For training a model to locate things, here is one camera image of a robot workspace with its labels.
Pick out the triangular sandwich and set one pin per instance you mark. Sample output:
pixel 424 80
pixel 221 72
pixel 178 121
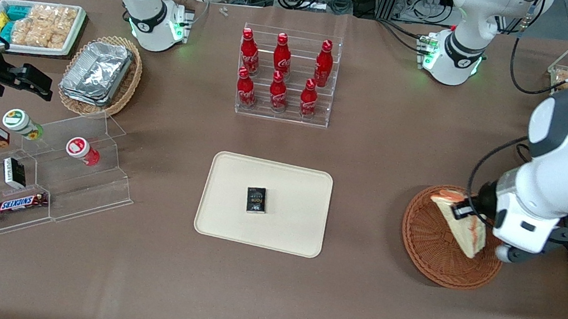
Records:
pixel 466 237

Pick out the white rectangular snack tray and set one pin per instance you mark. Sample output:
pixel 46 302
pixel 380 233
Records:
pixel 74 38

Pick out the round brown wicker basket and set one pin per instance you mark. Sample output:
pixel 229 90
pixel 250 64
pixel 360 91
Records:
pixel 432 260

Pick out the oval light wicker basket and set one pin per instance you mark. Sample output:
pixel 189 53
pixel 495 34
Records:
pixel 129 83

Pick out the cream plastic tray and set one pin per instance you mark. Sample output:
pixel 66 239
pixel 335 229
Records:
pixel 285 227

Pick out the green lid drink bottle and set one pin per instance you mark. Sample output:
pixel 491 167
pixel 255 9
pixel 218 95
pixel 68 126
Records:
pixel 19 122

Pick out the teal snack packet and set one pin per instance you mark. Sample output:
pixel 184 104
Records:
pixel 17 12
pixel 6 31

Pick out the clear bag of crackers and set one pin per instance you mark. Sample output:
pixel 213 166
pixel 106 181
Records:
pixel 55 15
pixel 49 37
pixel 21 31

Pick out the stack of foil containers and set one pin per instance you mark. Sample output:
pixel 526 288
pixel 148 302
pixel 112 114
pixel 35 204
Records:
pixel 97 72

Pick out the red lid drink bottle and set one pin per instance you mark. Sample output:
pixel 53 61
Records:
pixel 80 149

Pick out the small black white box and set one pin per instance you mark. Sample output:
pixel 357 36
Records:
pixel 14 173

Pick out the brown Snickers bar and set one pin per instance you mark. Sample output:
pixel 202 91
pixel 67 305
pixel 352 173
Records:
pixel 21 202

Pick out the clear acrylic stepped shelf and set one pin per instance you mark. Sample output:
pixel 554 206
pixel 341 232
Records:
pixel 87 192

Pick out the clear bag of pastries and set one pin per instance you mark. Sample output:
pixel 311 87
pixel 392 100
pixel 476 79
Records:
pixel 565 78

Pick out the red cola bottle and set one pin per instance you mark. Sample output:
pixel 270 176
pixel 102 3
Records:
pixel 245 92
pixel 249 53
pixel 281 58
pixel 308 101
pixel 323 67
pixel 278 94

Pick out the small clear plastic piece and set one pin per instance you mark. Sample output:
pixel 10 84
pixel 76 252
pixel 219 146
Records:
pixel 223 11

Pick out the clear acrylic bottle rack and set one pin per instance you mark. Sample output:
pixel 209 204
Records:
pixel 290 118

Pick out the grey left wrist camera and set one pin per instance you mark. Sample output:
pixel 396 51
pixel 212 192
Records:
pixel 531 254

